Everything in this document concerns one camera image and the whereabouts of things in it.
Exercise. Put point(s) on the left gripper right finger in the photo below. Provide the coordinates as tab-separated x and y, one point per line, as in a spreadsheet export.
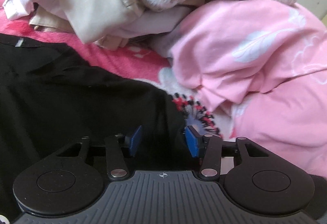
208	148

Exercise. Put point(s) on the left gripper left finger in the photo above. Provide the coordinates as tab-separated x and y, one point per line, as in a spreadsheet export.
119	149

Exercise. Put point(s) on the black smile t-shirt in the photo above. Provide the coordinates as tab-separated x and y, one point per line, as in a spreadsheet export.
51	96

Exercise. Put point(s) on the pink floral bed blanket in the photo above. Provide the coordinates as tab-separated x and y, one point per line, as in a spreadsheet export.
128	62

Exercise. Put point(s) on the light pink floral duvet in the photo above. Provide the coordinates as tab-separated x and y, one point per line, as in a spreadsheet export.
264	64

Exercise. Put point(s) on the beige trousers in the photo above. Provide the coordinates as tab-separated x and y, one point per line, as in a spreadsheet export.
107	23

